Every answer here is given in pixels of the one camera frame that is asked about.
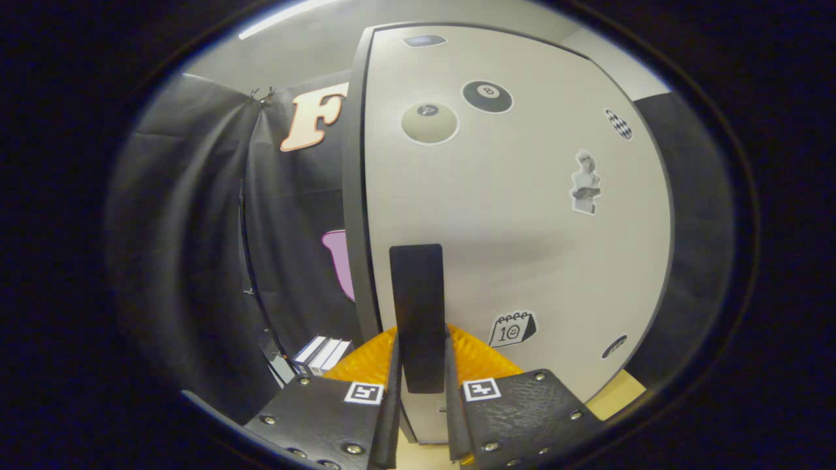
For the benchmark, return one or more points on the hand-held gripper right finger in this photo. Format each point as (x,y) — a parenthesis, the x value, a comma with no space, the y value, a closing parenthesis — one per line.
(455,424)

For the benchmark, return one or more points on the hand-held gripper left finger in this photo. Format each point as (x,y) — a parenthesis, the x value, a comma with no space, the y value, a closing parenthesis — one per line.
(390,424)

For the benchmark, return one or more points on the white cabinet door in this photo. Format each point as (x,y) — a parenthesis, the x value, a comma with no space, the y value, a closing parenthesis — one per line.
(522,228)

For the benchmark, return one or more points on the grey cabinet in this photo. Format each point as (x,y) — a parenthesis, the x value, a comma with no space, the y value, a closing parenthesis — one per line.
(353,196)

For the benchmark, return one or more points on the black backdrop cloth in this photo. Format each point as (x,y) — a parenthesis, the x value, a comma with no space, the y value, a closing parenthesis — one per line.
(183,228)

